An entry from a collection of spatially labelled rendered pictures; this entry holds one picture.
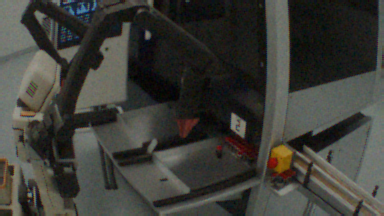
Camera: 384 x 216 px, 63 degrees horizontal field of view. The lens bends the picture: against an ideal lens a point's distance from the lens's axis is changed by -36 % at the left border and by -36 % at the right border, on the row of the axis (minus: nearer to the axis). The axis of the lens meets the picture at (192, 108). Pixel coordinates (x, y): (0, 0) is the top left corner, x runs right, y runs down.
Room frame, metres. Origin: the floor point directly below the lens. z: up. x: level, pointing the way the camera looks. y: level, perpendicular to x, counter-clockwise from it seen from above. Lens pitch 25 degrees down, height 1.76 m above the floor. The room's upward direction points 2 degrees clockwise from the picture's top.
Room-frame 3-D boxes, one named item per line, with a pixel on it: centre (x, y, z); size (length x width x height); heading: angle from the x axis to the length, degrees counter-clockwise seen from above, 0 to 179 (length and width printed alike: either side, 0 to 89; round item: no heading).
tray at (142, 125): (1.67, 0.10, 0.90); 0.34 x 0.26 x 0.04; 121
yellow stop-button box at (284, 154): (1.22, -0.31, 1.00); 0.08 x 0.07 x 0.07; 121
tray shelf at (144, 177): (1.49, 0.07, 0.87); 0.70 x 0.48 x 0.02; 31
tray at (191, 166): (1.38, -0.08, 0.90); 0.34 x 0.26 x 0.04; 121
